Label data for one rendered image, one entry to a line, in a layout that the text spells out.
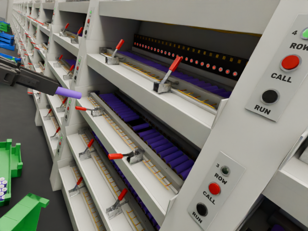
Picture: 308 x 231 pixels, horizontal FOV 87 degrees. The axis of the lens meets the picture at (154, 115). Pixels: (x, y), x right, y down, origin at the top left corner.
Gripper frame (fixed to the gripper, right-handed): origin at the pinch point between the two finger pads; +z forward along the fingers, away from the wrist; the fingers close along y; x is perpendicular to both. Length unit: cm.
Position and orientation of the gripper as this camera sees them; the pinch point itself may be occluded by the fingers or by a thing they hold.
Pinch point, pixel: (37, 81)
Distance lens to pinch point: 43.2
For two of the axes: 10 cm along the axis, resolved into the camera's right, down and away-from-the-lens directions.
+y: 5.9, 4.5, -6.7
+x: 5.2, -8.5, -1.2
